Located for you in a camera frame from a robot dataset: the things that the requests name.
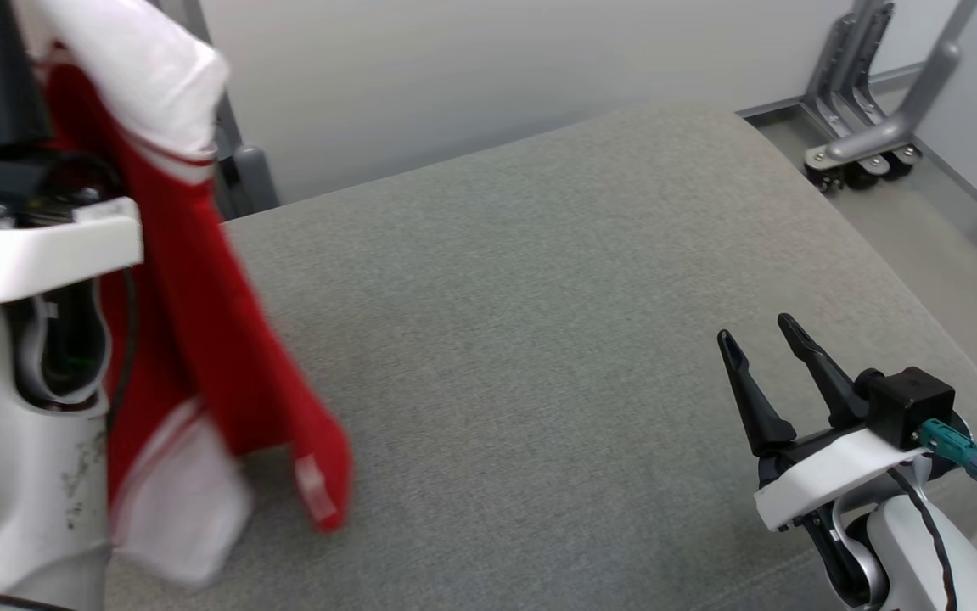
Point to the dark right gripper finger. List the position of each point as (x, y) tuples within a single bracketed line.
[(832, 386), (760, 407)]

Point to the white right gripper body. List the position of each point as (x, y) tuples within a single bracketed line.
[(828, 475)]

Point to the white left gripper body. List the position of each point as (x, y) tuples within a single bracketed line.
[(30, 255)]

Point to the red Bulls 23 jersey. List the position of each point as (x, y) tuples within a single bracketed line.
[(191, 297)]

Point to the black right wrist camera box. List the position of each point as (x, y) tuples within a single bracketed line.
[(908, 399)]

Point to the teal right camera connector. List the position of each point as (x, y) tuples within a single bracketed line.
[(955, 445)]

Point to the grey metal partition post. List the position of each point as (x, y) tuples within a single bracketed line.
[(255, 178)]

